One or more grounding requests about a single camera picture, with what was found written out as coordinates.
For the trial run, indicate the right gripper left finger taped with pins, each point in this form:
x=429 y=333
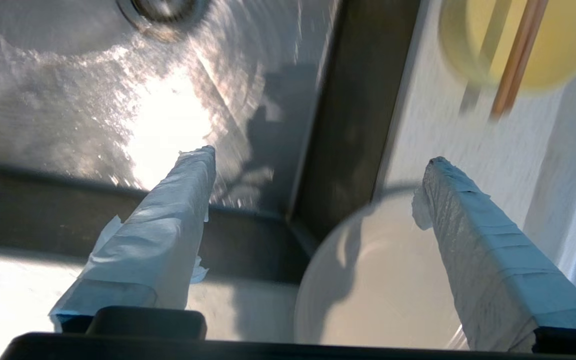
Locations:
x=153 y=240

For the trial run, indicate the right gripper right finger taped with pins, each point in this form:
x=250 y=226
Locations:
x=488 y=260

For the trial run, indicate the white round plate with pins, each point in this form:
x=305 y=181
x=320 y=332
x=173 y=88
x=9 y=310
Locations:
x=378 y=290

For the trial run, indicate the stainless steel sink basin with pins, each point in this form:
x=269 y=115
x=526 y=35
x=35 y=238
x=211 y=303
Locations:
x=93 y=100

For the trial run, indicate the round metal drain strainer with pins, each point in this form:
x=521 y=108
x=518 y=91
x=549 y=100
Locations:
x=165 y=15

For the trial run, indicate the yellow plastic bowl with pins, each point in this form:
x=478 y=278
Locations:
x=563 y=45

